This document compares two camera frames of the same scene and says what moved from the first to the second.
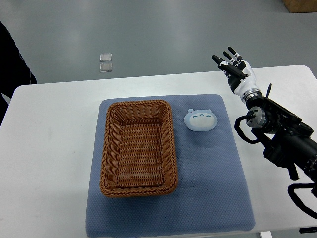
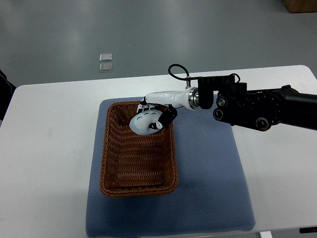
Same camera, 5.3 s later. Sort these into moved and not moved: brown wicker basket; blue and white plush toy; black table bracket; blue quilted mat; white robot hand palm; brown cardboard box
Moved: blue and white plush toy; white robot hand palm
Not moved: blue quilted mat; brown wicker basket; black table bracket; brown cardboard box
